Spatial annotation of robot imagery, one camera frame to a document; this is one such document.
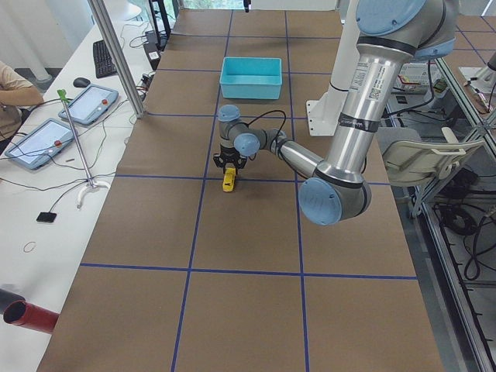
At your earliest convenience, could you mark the near teach pendant tablet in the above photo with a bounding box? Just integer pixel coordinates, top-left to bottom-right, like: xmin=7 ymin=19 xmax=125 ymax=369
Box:
xmin=5 ymin=119 xmax=74 ymax=171

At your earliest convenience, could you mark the aluminium frame post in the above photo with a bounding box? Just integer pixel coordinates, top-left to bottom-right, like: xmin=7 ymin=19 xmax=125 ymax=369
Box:
xmin=88 ymin=0 xmax=144 ymax=119

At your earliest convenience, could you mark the beige plastic chair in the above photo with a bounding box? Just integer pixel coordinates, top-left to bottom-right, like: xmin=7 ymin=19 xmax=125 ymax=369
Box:
xmin=376 ymin=126 xmax=484 ymax=186

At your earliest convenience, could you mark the far teach pendant tablet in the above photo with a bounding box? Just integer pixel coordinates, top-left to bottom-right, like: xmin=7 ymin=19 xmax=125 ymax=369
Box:
xmin=67 ymin=84 xmax=119 ymax=126

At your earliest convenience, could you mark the seated person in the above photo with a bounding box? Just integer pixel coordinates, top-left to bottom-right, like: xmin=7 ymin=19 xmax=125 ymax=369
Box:
xmin=1 ymin=62 xmax=43 ymax=152

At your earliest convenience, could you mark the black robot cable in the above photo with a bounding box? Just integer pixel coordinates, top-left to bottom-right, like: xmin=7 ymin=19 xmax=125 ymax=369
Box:
xmin=246 ymin=109 xmax=288 ymax=145

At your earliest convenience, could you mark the yellow beetle toy car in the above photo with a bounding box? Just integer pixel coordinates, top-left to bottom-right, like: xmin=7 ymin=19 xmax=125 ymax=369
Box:
xmin=222 ymin=167 xmax=237 ymax=192

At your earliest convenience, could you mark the black keyboard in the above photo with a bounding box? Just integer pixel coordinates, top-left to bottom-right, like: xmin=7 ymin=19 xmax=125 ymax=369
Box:
xmin=92 ymin=40 xmax=117 ymax=78

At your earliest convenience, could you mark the small black square device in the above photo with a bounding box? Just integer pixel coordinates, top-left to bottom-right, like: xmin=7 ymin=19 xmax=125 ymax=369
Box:
xmin=36 ymin=212 xmax=57 ymax=223

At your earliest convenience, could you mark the metal rod grabber tool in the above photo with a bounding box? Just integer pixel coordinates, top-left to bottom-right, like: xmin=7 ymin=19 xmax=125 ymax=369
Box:
xmin=57 ymin=89 xmax=111 ymax=209

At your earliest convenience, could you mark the rubber band loop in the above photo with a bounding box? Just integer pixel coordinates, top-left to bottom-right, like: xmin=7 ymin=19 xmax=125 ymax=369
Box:
xmin=22 ymin=241 xmax=37 ymax=253

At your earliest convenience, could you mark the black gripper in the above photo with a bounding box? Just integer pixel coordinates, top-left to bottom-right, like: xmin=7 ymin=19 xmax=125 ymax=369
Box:
xmin=213 ymin=148 xmax=247 ymax=170

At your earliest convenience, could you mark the black computer mouse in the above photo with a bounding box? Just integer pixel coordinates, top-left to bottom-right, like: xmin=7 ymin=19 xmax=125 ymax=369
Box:
xmin=73 ymin=77 xmax=91 ymax=88

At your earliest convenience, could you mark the red cylinder bottle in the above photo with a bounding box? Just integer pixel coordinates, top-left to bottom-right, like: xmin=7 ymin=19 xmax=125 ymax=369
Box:
xmin=3 ymin=301 xmax=59 ymax=334

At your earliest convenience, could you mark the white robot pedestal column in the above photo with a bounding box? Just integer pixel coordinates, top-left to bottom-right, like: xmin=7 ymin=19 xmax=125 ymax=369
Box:
xmin=306 ymin=1 xmax=360 ymax=136

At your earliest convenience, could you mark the teal plastic bin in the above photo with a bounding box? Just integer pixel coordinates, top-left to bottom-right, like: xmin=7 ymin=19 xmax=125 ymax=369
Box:
xmin=219 ymin=57 xmax=283 ymax=100

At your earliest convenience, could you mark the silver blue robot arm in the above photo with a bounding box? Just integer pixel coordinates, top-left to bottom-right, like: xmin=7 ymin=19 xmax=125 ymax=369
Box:
xmin=213 ymin=1 xmax=460 ymax=226

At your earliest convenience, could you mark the teach pendant tablet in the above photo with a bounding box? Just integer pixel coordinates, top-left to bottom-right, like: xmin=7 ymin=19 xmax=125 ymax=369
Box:
xmin=67 ymin=84 xmax=119 ymax=126
xmin=5 ymin=119 xmax=74 ymax=171

